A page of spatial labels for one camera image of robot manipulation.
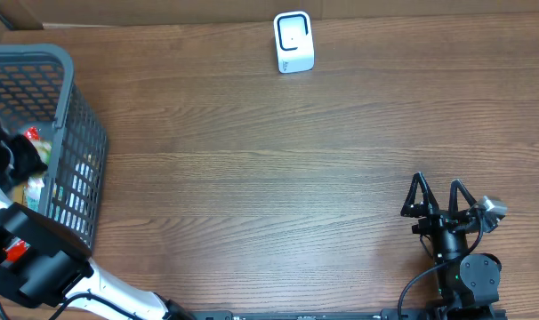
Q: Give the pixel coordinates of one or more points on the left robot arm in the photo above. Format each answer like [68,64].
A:
[43,262]

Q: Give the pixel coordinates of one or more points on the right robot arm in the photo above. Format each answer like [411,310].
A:
[467,281]

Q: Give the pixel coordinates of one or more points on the spaghetti packet red ends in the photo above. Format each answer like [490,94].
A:
[34,133]

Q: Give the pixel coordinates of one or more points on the white barcode scanner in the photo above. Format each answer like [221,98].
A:
[294,42]

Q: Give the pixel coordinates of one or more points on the grey plastic basket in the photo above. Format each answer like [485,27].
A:
[37,89]

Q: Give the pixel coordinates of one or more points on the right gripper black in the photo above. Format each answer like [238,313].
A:
[437,220]

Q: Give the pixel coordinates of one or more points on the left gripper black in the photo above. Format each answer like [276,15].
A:
[31,156]

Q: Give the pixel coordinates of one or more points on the teal snack packet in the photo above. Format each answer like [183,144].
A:
[32,192]

